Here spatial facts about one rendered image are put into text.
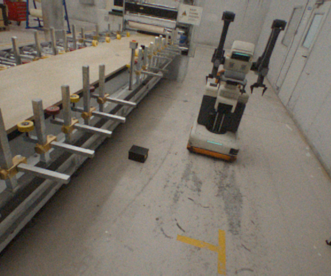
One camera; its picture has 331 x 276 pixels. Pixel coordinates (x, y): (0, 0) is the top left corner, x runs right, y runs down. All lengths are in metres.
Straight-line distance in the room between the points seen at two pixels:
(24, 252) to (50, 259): 0.20
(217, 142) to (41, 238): 2.02
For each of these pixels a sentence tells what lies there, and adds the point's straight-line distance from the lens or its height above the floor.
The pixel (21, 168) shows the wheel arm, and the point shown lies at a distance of 1.34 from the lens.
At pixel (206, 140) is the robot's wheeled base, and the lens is 2.88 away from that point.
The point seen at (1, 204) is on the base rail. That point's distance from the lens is 1.37.
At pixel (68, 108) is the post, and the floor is 0.96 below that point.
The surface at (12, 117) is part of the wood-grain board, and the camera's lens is 1.67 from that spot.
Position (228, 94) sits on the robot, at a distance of 2.72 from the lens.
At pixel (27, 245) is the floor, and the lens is 2.07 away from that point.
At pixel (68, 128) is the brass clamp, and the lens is 1.65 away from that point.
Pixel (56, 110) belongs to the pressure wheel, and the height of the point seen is 0.91.
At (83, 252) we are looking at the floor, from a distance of 1.96.
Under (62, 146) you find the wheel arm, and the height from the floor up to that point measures 0.83.
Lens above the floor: 1.63
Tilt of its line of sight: 31 degrees down
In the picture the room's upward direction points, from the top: 10 degrees clockwise
